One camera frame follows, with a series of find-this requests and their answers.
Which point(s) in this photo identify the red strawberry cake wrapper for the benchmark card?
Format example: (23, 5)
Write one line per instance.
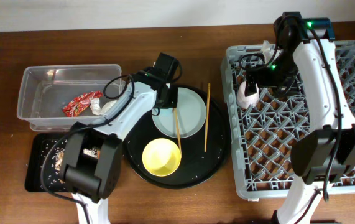
(80, 103)

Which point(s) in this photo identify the white tissue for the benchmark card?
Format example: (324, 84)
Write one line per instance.
(98, 110)

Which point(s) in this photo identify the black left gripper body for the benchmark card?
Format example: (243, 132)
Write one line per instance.
(171, 98)

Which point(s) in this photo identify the food scraps and rice pile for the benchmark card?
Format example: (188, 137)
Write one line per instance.
(59, 152)

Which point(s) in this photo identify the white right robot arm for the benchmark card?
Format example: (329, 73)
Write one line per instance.
(305, 49)

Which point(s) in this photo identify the black rectangular tray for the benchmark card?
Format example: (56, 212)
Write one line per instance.
(37, 165)

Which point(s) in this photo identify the black round tray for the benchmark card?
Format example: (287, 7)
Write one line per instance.
(202, 153)

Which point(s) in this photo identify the clear plastic waste bin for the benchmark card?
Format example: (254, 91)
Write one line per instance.
(45, 90)

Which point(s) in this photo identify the wooden chopstick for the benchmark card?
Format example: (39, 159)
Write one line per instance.
(178, 131)
(207, 116)

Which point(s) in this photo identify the grey dishwasher rack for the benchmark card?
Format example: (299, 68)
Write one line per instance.
(263, 135)

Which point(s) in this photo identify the pink plastic cup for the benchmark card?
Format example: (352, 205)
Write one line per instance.
(245, 101)

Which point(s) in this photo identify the grey round plate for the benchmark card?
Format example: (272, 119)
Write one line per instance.
(191, 115)

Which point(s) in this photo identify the yellow bowl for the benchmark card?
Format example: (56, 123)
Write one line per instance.
(161, 157)

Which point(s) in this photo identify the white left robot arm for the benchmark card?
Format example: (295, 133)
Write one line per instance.
(135, 101)

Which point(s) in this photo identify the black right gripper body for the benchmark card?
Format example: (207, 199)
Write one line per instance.
(280, 78)

